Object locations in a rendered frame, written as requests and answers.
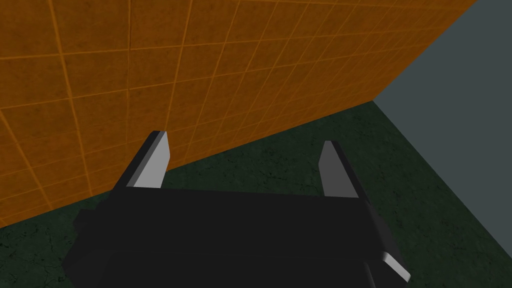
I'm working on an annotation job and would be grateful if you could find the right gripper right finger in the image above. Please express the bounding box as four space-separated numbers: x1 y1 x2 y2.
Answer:
318 139 371 200

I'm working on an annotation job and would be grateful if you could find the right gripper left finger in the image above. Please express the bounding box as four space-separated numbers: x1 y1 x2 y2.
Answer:
113 129 171 191

